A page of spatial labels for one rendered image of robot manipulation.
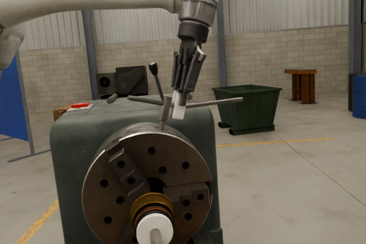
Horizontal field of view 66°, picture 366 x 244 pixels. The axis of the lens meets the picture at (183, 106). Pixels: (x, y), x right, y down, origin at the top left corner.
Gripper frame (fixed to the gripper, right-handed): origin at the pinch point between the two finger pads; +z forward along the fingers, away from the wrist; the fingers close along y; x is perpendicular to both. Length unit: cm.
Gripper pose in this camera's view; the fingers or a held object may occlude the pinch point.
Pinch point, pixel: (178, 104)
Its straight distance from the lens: 71.2
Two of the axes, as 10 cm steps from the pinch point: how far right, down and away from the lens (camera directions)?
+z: -2.0, 9.8, 0.9
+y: -4.6, -1.8, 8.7
